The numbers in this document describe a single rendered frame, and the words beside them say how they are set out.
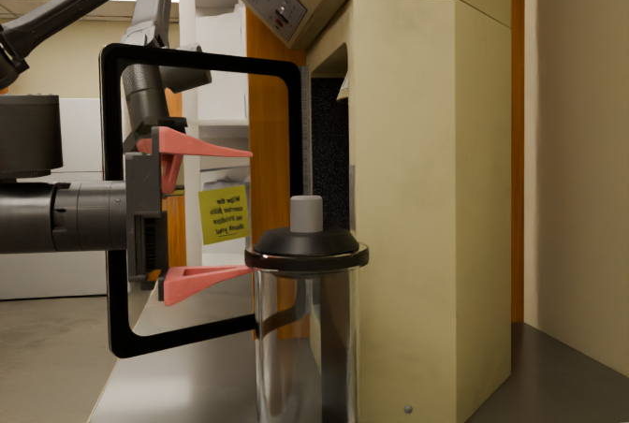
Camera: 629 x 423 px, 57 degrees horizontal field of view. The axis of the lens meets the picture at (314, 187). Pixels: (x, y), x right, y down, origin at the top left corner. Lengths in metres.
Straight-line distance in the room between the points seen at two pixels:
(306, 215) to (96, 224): 0.17
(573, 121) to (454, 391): 0.53
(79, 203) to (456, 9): 0.42
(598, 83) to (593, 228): 0.22
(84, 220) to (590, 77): 0.78
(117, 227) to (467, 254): 0.39
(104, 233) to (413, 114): 0.33
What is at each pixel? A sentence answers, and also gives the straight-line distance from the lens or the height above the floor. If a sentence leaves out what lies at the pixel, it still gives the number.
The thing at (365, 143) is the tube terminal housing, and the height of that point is 1.26.
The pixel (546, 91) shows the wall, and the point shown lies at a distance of 1.11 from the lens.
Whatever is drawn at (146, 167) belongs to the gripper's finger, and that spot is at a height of 1.24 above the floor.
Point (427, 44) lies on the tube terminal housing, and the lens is 0.64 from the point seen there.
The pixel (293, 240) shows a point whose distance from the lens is 0.47.
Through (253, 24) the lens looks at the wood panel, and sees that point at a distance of 0.98.
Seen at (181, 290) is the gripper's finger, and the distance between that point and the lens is 0.48.
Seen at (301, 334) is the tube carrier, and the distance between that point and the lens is 0.48.
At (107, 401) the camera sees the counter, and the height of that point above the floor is 0.94.
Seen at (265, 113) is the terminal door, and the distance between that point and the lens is 0.87.
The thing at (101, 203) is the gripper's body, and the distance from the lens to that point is 0.48.
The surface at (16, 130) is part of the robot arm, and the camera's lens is 0.48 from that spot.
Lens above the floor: 1.24
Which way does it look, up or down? 3 degrees down
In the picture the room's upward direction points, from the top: 1 degrees counter-clockwise
